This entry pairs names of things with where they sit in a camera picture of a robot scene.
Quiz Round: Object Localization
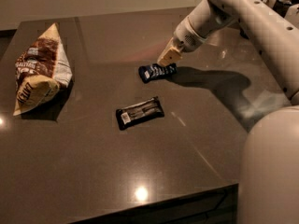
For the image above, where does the brown and cream chip bag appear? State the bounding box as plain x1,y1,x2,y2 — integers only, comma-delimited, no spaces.
13,23,72,116

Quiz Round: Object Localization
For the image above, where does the black rxbar snack wrapper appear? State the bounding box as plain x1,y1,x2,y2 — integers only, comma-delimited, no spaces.
116,97,164,131

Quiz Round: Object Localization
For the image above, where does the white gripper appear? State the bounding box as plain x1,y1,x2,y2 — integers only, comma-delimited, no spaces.
157,16,207,66

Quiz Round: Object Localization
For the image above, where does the blue rxbar blueberry wrapper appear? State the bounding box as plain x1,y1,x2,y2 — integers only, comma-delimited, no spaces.
138,63,177,83

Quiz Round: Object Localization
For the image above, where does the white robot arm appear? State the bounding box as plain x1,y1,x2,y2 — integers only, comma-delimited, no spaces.
157,0,299,224

